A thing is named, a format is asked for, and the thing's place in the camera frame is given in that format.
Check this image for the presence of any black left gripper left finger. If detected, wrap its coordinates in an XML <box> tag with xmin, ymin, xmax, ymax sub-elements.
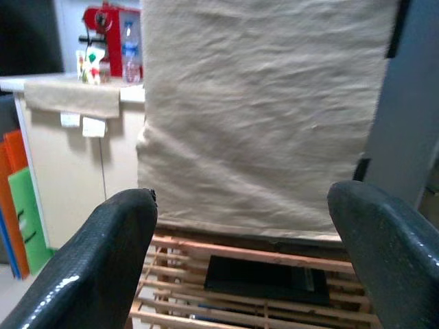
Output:
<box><xmin>0</xmin><ymin>188</ymin><xmax>158</xmax><ymax>329</ymax></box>

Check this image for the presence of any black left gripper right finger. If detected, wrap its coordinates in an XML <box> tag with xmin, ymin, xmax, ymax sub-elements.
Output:
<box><xmin>327</xmin><ymin>180</ymin><xmax>439</xmax><ymax>329</ymax></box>

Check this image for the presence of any white juice carton green cap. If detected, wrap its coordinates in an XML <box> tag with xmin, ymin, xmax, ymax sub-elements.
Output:
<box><xmin>75</xmin><ymin>47</ymin><xmax>104</xmax><ymax>85</ymax></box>

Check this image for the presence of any beige kitchen counter cabinet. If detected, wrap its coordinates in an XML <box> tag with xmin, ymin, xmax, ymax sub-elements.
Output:
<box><xmin>0</xmin><ymin>71</ymin><xmax>147</xmax><ymax>251</ymax></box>

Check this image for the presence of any wooden slatted rack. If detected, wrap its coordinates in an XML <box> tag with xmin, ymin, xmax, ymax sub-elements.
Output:
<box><xmin>128</xmin><ymin>222</ymin><xmax>381</xmax><ymax>329</ymax></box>

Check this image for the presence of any orange board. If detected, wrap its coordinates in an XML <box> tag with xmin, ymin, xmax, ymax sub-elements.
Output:
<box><xmin>0</xmin><ymin>130</ymin><xmax>32</xmax><ymax>278</ymax></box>

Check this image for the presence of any printed white label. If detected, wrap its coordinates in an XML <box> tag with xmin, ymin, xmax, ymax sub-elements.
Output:
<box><xmin>82</xmin><ymin>116</ymin><xmax>107</xmax><ymax>138</ymax></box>

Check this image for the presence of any black flat box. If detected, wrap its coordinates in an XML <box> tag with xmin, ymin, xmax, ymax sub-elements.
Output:
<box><xmin>204</xmin><ymin>255</ymin><xmax>330</xmax><ymax>306</ymax></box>

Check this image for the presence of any small blank white label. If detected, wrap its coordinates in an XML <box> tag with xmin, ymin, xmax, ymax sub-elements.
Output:
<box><xmin>60</xmin><ymin>112</ymin><xmax>81</xmax><ymax>127</ymax></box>

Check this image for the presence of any beige table runner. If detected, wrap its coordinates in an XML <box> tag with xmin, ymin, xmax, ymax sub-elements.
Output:
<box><xmin>23</xmin><ymin>82</ymin><xmax>121</xmax><ymax>119</ymax></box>

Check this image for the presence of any grey board blue edge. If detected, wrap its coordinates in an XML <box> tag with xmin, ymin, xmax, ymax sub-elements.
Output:
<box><xmin>0</xmin><ymin>95</ymin><xmax>18</xmax><ymax>138</ymax></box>

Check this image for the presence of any large beige cloth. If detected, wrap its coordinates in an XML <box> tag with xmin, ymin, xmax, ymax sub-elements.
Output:
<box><xmin>136</xmin><ymin>0</ymin><xmax>401</xmax><ymax>241</ymax></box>

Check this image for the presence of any clear plastic water bottle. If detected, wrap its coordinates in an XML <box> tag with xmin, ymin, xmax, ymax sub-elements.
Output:
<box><xmin>122</xmin><ymin>22</ymin><xmax>142</xmax><ymax>84</ymax></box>

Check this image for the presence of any red coffee machine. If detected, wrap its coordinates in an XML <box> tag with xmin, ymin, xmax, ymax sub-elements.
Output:
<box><xmin>78</xmin><ymin>1</ymin><xmax>143</xmax><ymax>78</ymax></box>

